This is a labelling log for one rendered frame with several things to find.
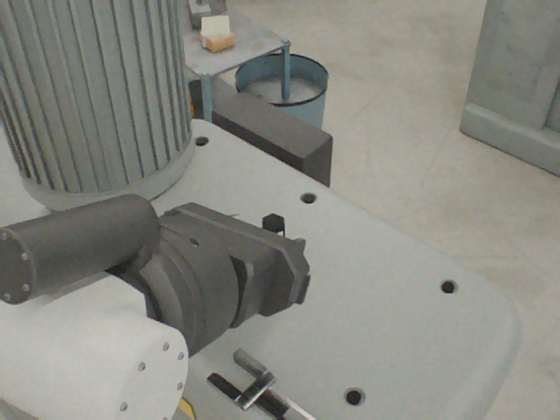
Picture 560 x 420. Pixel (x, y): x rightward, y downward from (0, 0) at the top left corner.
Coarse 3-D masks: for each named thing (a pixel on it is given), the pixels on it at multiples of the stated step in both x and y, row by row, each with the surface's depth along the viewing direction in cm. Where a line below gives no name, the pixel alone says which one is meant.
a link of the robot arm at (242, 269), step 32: (160, 224) 37; (192, 224) 39; (224, 224) 45; (192, 256) 36; (224, 256) 38; (256, 256) 42; (288, 256) 44; (224, 288) 37; (256, 288) 42; (288, 288) 44; (224, 320) 38
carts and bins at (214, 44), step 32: (192, 0) 310; (224, 0) 314; (192, 32) 304; (224, 32) 290; (256, 32) 303; (192, 64) 282; (224, 64) 281; (256, 64) 326; (288, 64) 304; (192, 96) 349; (224, 96) 354; (256, 96) 320; (288, 96) 318; (320, 96) 303; (320, 128) 323
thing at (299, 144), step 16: (240, 96) 106; (224, 112) 103; (240, 112) 103; (256, 112) 103; (272, 112) 103; (224, 128) 104; (240, 128) 101; (256, 128) 100; (272, 128) 100; (288, 128) 100; (304, 128) 100; (256, 144) 100; (272, 144) 97; (288, 144) 97; (304, 144) 97; (320, 144) 97; (288, 160) 97; (304, 160) 95; (320, 160) 99; (320, 176) 101
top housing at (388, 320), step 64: (192, 192) 65; (256, 192) 65; (320, 192) 65; (320, 256) 59; (384, 256) 59; (448, 256) 59; (256, 320) 53; (320, 320) 53; (384, 320) 53; (448, 320) 53; (512, 320) 53; (192, 384) 51; (320, 384) 49; (384, 384) 49; (448, 384) 49
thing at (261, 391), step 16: (240, 352) 50; (256, 368) 49; (208, 384) 49; (224, 384) 48; (256, 384) 48; (272, 384) 49; (240, 400) 47; (256, 400) 47; (272, 400) 47; (288, 400) 47; (272, 416) 46; (288, 416) 46; (304, 416) 46
